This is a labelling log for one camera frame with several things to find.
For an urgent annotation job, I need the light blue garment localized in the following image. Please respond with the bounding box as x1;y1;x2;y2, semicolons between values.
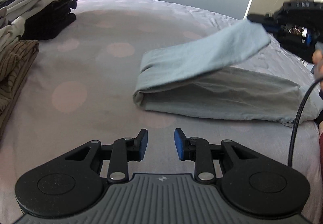
132;19;322;124

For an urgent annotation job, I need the near folded clothes stack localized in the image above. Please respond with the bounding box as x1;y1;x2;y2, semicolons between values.
0;7;39;135

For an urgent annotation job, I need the folded clothes stack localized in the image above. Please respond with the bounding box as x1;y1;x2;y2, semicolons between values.
0;7;39;135
1;0;77;41

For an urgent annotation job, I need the far folded clothes stack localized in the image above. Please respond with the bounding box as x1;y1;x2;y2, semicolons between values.
1;0;77;41

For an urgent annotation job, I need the person's right hand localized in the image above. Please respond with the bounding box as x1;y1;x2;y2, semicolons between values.
313;49;323;80

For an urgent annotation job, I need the polka dot bed sheet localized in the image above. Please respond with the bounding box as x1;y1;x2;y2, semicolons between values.
1;0;322;223

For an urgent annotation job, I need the black cable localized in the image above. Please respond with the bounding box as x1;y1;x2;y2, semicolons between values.
288;78;320;167

